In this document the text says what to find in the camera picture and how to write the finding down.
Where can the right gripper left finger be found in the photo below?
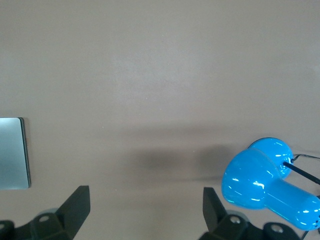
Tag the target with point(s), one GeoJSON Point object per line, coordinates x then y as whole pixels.
{"type": "Point", "coordinates": [72, 207]}

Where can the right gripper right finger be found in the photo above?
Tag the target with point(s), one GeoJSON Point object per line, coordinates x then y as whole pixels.
{"type": "Point", "coordinates": [215, 210]}

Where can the grey aluminium laptop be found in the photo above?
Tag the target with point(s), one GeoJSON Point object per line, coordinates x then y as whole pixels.
{"type": "Point", "coordinates": [12, 152]}

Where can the blue desk lamp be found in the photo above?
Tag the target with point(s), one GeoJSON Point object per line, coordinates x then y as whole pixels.
{"type": "Point", "coordinates": [255, 175]}

